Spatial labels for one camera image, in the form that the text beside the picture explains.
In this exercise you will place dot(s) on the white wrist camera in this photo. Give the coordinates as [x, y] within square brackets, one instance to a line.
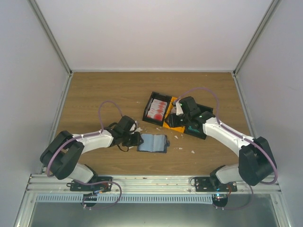
[177, 107]
[134, 127]

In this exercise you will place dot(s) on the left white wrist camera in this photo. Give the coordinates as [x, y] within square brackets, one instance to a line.
[134, 127]

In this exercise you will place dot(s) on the left aluminium frame post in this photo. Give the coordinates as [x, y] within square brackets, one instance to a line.
[41, 19]

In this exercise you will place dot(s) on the black bin right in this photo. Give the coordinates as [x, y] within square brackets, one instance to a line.
[195, 127]

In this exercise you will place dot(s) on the black bin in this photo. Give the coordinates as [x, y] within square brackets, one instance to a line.
[155, 95]
[195, 127]

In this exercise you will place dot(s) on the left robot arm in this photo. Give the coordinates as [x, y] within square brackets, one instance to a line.
[61, 157]

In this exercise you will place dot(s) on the red patterned cards stack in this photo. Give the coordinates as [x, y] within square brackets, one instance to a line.
[157, 109]

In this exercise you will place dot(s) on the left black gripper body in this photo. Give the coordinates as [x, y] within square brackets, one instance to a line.
[131, 141]

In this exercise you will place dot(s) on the orange bin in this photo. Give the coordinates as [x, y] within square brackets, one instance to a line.
[180, 129]

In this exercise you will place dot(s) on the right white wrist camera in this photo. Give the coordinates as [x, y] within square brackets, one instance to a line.
[177, 107]

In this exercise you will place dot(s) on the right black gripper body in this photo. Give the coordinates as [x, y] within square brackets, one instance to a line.
[178, 123]

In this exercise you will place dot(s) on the right aluminium frame post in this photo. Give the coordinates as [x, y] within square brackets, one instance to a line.
[258, 32]

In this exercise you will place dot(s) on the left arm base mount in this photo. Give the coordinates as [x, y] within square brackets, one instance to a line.
[96, 185]

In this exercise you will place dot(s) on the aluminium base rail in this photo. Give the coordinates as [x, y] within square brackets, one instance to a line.
[144, 184]

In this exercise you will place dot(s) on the grey slotted cable duct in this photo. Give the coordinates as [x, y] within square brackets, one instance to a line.
[127, 198]

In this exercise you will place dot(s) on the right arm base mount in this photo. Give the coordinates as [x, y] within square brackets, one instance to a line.
[220, 191]

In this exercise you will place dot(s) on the black bin left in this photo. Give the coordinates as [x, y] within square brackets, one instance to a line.
[155, 95]

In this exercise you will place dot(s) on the aluminium frame post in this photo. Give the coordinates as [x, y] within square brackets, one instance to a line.
[41, 19]
[258, 32]

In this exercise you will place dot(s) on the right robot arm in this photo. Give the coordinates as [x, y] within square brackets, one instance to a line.
[255, 158]

